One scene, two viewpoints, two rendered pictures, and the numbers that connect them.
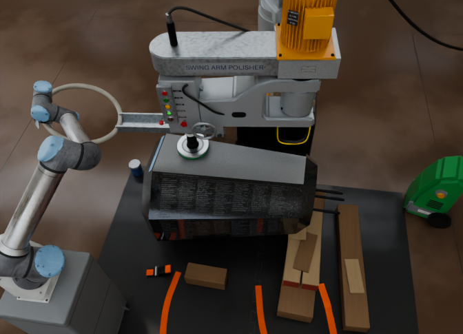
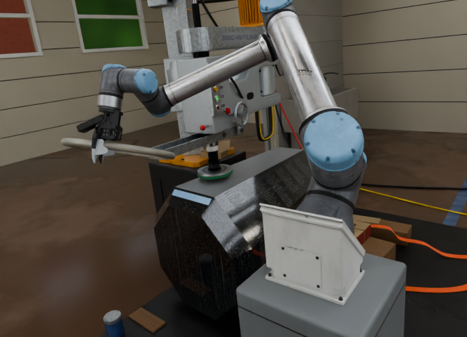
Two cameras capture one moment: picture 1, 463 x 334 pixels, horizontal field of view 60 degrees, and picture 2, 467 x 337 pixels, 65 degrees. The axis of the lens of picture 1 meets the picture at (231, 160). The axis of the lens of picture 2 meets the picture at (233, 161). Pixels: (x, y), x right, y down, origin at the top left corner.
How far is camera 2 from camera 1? 2.56 m
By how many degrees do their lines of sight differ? 59
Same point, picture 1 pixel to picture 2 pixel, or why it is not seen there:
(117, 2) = not seen: outside the picture
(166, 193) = (242, 210)
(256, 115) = (258, 94)
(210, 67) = (234, 37)
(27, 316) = (382, 296)
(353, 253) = not seen: hidden behind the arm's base
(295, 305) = (380, 248)
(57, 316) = (392, 267)
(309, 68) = not seen: hidden behind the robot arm
